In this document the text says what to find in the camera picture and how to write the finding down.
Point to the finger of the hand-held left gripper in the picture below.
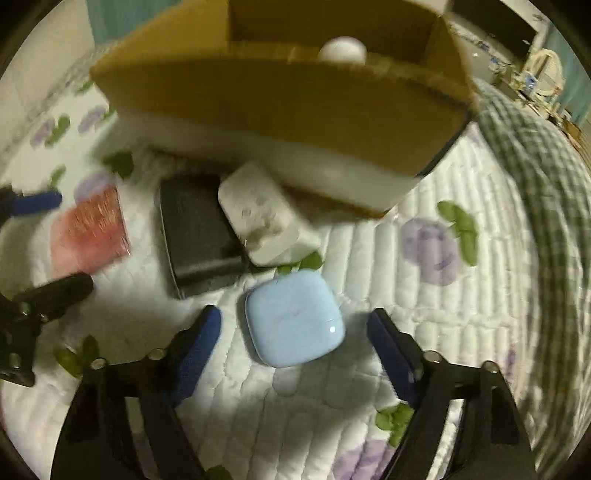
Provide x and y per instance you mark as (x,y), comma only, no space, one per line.
(60,290)
(38,203)

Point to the green plaid blanket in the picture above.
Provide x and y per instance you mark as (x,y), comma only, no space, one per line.
(549,194)

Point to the white power adapter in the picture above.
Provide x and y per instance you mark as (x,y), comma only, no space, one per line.
(261,217)

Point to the pink shiny packet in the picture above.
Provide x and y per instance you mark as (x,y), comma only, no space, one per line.
(90,233)

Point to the black rectangular box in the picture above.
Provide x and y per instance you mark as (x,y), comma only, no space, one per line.
(198,235)

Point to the white floral quilt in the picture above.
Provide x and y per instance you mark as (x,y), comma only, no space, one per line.
(461,323)

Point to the brown cardboard box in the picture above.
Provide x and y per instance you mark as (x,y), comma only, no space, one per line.
(277,101)

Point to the light blue earbuds case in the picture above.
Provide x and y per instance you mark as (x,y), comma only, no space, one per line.
(293,318)

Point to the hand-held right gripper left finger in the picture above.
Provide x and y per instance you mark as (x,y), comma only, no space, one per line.
(198,351)

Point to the white round object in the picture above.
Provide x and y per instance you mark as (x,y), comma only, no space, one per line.
(342,50)

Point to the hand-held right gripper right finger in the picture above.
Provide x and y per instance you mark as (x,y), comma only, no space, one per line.
(391,356)

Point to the teal curtain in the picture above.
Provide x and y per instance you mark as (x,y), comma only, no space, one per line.
(124,18)

